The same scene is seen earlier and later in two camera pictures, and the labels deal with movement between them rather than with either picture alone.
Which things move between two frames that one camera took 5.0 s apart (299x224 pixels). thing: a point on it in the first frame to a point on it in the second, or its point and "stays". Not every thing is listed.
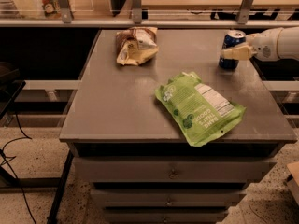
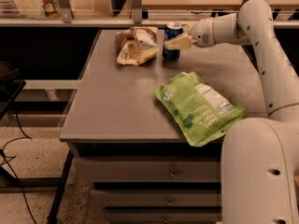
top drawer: [172, 169] stays
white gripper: [263, 47] to [202, 32]
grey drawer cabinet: [124, 143] stays
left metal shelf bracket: [64, 4] stays
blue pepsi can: [232, 38] to [172, 30]
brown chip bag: [136, 45] stays
